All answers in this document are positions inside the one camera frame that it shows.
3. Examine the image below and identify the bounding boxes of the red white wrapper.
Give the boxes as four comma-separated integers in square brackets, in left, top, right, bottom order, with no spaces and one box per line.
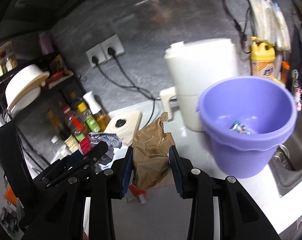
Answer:
[125,184,146,204]

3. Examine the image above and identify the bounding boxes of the brown paper bag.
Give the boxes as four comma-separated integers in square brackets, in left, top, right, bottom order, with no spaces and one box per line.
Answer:
[132,112,175,191]

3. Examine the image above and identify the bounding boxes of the grey patterned wrapper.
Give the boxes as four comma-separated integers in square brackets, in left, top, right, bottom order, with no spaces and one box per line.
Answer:
[90,132,123,173]

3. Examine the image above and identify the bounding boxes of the black kitchen rack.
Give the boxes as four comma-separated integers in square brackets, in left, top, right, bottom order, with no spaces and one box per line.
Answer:
[0,32,86,176]

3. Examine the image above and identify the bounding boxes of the dark soy sauce bottle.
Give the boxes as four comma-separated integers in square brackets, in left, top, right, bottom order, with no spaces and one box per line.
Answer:
[47,111,79,153]

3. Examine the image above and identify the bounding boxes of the small clear bottle white cap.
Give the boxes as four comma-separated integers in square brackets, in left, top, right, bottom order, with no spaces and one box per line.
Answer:
[51,135,72,157]

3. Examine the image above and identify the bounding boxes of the green label oil bottle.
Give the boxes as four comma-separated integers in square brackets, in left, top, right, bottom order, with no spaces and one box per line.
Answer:
[77,102,100,133]

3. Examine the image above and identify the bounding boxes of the oil sprayer white top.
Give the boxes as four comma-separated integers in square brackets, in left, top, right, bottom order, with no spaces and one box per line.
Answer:
[83,91,111,132]

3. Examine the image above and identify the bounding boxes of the red cap oil bottle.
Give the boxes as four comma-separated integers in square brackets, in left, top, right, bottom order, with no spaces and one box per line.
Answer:
[63,106,88,142]

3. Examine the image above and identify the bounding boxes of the steel sink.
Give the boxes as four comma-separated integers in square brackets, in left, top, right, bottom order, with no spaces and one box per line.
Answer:
[269,109,302,197]

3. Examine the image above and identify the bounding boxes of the colorful wrapper in bucket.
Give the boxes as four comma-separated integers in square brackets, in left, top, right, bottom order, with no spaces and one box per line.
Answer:
[229,121,252,135]

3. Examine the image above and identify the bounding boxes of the purple plastic bucket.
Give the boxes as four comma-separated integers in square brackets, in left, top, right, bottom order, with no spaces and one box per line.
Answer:
[197,76,297,178]

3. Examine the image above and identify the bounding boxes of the cream bowl stack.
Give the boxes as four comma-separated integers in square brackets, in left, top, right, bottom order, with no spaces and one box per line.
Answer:
[5,64,50,116]

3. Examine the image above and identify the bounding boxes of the white air fryer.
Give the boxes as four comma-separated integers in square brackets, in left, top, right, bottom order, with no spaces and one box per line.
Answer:
[159,38,239,132]

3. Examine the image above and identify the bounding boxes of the orange cap bottle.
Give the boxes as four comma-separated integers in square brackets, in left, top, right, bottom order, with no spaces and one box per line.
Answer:
[281,61,290,84]

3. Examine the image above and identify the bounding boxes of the yellow detergent bottle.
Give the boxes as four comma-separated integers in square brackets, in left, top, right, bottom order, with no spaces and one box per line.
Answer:
[250,36,276,79]

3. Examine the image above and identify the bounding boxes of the hanging plastic bag packs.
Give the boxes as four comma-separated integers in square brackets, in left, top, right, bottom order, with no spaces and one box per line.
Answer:
[249,0,291,51]

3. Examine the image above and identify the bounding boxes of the black power cable left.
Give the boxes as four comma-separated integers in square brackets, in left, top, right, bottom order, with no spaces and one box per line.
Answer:
[90,56,162,100]

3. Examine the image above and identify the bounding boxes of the black power cable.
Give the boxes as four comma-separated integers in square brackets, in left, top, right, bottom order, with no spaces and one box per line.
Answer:
[107,47,158,128]
[90,56,162,100]

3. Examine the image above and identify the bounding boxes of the left wall socket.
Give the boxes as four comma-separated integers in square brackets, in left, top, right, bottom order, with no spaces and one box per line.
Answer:
[86,44,107,68]

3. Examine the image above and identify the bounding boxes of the wall socket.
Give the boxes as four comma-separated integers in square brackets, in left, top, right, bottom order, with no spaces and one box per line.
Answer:
[100,34,125,61]
[86,44,107,68]

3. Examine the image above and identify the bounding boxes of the black power cable right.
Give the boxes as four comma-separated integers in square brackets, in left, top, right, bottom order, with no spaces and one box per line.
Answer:
[107,47,158,128]

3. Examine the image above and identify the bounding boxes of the right wall socket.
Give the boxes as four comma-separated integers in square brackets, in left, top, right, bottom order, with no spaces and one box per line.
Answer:
[100,34,125,61]

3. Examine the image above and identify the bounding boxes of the hanging black cable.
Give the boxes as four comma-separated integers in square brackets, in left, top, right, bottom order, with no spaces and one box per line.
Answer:
[222,0,253,54]

